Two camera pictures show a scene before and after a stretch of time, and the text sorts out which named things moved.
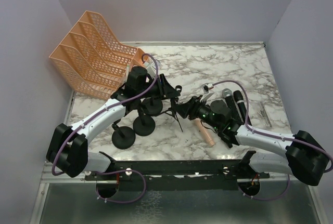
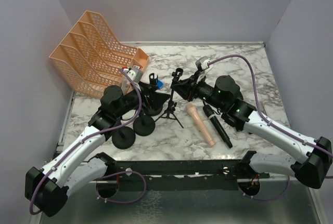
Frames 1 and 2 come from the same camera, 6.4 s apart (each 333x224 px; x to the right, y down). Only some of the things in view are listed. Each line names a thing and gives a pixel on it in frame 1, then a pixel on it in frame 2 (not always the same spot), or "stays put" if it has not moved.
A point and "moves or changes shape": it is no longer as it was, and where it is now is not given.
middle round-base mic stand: (143, 125) stays put
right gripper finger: (195, 101) → (187, 81)
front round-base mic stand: (123, 137) stays put
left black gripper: (164, 88) → (148, 93)
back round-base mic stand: (152, 106) stays put
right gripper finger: (184, 109) → (184, 91)
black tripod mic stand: (173, 105) moves or changes shape
